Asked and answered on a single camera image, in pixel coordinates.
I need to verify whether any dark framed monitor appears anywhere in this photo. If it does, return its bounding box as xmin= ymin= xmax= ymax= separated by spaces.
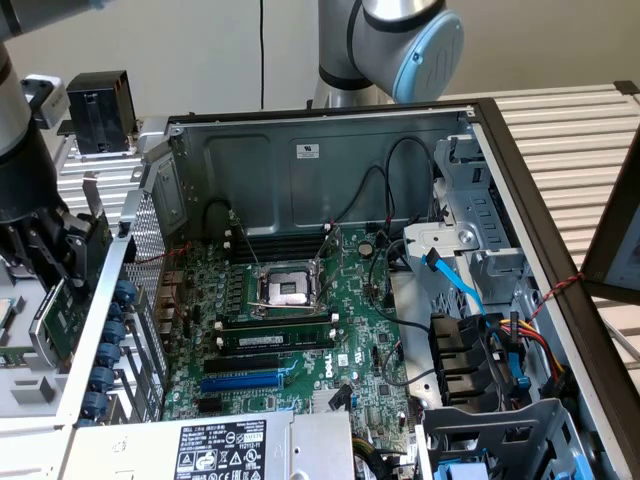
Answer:
xmin=582 ymin=124 xmax=640 ymax=306

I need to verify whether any thin black wall cable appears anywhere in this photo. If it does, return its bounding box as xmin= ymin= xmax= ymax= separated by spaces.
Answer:
xmin=258 ymin=0 xmax=266 ymax=109

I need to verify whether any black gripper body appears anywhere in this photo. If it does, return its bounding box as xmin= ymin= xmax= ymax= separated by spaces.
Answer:
xmin=0 ymin=144 xmax=115 ymax=304

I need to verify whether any blue drive caddy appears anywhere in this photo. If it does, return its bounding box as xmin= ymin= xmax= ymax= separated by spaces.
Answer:
xmin=433 ymin=459 xmax=490 ymax=480

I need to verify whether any metal disk bay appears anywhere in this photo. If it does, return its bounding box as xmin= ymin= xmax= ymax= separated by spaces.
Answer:
xmin=402 ymin=134 xmax=531 ymax=281

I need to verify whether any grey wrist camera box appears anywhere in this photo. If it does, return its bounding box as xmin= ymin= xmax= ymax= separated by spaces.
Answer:
xmin=19 ymin=74 xmax=71 ymax=129

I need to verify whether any grey drive cage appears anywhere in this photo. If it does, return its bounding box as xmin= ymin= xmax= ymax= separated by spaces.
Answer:
xmin=414 ymin=399 xmax=609 ymax=480

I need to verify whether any open metal PC case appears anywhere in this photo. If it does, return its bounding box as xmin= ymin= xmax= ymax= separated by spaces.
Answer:
xmin=54 ymin=97 xmax=640 ymax=480

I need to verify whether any green graphics card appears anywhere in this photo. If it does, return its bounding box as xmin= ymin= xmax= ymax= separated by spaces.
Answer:
xmin=28 ymin=172 xmax=115 ymax=374

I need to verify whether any coloured power wire bundle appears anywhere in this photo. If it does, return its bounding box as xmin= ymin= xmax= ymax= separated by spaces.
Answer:
xmin=492 ymin=312 xmax=567 ymax=382

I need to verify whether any long black expansion slot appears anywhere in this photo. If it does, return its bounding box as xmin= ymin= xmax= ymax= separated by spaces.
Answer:
xmin=203 ymin=355 xmax=282 ymax=374

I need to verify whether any grey parts rack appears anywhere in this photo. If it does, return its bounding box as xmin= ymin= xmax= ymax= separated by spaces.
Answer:
xmin=0 ymin=254 xmax=76 ymax=417

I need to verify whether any red black twisted wire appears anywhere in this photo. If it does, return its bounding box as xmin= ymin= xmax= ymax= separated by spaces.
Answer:
xmin=529 ymin=272 xmax=586 ymax=321

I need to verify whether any thin metal locking lever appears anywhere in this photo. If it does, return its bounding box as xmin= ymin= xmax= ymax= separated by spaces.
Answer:
xmin=229 ymin=209 xmax=262 ymax=269

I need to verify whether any blue flat SATA wire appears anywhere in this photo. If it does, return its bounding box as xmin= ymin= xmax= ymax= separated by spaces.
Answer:
xmin=422 ymin=249 xmax=489 ymax=317

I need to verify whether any black plastic fan shroud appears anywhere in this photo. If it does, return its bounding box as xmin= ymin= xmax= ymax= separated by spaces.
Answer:
xmin=428 ymin=313 xmax=506 ymax=409

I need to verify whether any black CPU cooler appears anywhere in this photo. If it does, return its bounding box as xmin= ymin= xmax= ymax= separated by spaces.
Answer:
xmin=65 ymin=70 xmax=139 ymax=159

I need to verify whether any grey power supply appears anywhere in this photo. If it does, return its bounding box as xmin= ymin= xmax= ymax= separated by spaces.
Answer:
xmin=59 ymin=412 xmax=357 ymax=480

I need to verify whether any CPU socket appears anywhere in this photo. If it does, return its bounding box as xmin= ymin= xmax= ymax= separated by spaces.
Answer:
xmin=258 ymin=264 xmax=322 ymax=315

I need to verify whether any silver chipset heatsink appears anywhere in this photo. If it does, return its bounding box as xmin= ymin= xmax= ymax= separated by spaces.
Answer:
xmin=312 ymin=387 xmax=352 ymax=414

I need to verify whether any silver CPU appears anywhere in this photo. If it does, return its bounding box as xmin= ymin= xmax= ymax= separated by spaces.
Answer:
xmin=0 ymin=294 xmax=26 ymax=346

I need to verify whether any green RAM stick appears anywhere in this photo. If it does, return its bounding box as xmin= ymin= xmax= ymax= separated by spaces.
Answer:
xmin=0 ymin=344 xmax=37 ymax=369

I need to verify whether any RAM stick with white label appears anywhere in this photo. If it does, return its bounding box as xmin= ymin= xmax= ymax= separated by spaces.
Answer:
xmin=218 ymin=324 xmax=337 ymax=355

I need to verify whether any green motherboard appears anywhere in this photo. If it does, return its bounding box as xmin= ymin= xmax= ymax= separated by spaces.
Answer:
xmin=162 ymin=224 xmax=426 ymax=451

